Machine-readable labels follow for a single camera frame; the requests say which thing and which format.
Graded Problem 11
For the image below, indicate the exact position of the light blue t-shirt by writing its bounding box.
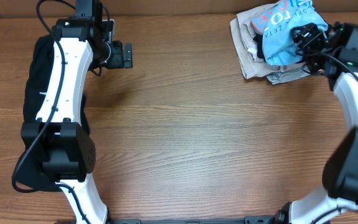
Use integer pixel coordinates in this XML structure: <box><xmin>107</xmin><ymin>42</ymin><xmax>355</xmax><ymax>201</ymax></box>
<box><xmin>251</xmin><ymin>0</ymin><xmax>328</xmax><ymax>66</ymax></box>

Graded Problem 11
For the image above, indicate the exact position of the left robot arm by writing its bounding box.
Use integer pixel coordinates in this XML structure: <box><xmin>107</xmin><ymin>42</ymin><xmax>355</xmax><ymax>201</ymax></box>
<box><xmin>11</xmin><ymin>1</ymin><xmax>133</xmax><ymax>223</ymax></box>

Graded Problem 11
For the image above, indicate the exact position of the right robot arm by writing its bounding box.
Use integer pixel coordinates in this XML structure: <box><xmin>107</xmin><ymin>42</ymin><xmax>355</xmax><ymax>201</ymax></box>
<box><xmin>244</xmin><ymin>23</ymin><xmax>358</xmax><ymax>224</ymax></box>

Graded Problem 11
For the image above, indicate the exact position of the folded grey striped shirt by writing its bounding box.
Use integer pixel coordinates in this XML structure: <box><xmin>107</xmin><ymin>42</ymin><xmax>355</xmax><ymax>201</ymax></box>
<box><xmin>266</xmin><ymin>67</ymin><xmax>309</xmax><ymax>85</ymax></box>

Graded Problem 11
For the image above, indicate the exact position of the folded black shirt on stack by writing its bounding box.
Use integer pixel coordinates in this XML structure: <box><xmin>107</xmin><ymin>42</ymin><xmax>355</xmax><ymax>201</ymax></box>
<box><xmin>253</xmin><ymin>34</ymin><xmax>265</xmax><ymax>61</ymax></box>

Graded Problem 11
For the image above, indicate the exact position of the folded beige shirt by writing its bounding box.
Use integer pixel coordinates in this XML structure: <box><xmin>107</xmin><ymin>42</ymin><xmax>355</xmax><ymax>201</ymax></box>
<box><xmin>230</xmin><ymin>4</ymin><xmax>303</xmax><ymax>79</ymax></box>

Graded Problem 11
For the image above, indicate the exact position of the black garment on left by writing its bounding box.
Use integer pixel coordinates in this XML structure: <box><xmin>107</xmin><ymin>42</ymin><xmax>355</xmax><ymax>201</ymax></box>
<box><xmin>12</xmin><ymin>35</ymin><xmax>94</xmax><ymax>193</ymax></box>

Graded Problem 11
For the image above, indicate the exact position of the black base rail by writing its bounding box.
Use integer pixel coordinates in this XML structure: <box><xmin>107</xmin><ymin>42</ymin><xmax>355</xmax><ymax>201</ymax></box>
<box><xmin>106</xmin><ymin>215</ymin><xmax>274</xmax><ymax>224</ymax></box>

